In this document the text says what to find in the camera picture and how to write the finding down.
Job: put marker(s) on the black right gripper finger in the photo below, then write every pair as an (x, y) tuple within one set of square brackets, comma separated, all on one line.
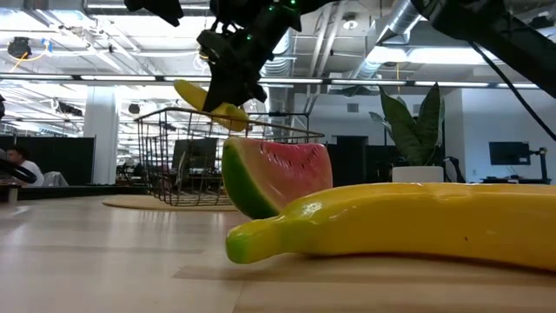
[(257, 93), (226, 87)]

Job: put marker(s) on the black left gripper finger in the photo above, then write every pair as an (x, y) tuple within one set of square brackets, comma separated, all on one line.
[(160, 8)]

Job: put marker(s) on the yellow toy banana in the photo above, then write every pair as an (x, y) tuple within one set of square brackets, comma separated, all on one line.
[(391, 221), (191, 93)]

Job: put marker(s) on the toy watermelon slice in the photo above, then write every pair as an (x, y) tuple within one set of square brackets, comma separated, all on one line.
[(278, 174)]

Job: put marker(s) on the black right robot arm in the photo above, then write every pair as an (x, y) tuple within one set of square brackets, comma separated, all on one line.
[(499, 35)]

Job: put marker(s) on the long hanging light bar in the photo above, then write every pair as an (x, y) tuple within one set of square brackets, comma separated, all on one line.
[(369, 82)]

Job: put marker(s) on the black room divider panel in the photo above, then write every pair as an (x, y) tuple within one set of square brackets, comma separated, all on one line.
[(65, 152), (356, 165)]

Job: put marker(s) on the round woven beige placemat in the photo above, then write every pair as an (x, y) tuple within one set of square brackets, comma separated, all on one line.
[(126, 202)]

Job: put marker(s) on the snake plant in white pot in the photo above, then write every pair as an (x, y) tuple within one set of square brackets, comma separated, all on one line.
[(412, 130)]

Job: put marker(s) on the grey chair back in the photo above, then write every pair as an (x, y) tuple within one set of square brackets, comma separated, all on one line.
[(55, 179)]

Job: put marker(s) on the person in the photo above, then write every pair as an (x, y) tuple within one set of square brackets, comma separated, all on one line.
[(30, 171)]

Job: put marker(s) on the black office chair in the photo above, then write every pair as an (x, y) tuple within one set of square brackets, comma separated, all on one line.
[(456, 165)]

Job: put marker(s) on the black computer monitor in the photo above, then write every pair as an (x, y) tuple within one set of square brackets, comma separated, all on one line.
[(509, 153)]

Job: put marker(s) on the background office desk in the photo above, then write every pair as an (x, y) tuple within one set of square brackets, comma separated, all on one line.
[(512, 179)]

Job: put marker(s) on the silver round air duct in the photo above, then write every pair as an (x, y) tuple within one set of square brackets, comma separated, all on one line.
[(399, 21), (278, 67)]

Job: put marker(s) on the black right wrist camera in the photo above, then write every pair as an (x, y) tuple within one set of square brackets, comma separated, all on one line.
[(213, 45)]

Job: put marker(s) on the black aluminium rig frame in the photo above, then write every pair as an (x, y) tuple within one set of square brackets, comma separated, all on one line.
[(87, 191)]

